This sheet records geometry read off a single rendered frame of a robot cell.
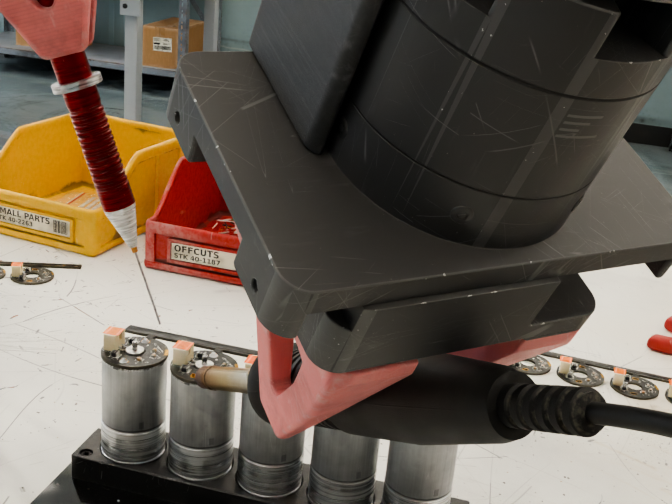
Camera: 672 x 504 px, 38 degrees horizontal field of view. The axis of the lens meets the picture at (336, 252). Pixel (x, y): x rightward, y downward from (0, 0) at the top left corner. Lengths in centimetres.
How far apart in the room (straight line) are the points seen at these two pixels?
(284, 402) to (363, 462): 11
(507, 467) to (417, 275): 27
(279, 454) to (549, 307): 17
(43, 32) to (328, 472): 18
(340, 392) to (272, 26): 8
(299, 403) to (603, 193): 9
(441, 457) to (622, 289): 35
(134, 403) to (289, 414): 13
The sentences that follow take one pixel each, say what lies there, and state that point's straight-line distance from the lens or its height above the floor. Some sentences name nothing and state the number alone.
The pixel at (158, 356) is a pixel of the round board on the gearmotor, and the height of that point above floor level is 81.
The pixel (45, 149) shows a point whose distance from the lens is 73.
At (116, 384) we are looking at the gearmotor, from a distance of 37.
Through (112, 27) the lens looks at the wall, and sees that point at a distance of 527.
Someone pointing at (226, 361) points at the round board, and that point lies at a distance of 37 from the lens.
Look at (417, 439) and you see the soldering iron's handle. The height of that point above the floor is 87.
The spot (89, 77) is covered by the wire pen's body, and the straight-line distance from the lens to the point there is 32.
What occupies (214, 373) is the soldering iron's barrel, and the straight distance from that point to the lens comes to 33.
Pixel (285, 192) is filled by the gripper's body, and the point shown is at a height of 93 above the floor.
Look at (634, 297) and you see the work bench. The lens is 66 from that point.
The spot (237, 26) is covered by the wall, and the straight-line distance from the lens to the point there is 499.
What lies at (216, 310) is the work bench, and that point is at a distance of 56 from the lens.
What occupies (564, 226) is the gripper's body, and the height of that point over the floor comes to 92.
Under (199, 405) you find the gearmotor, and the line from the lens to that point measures 36.
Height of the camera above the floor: 98
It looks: 20 degrees down
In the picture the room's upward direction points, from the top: 5 degrees clockwise
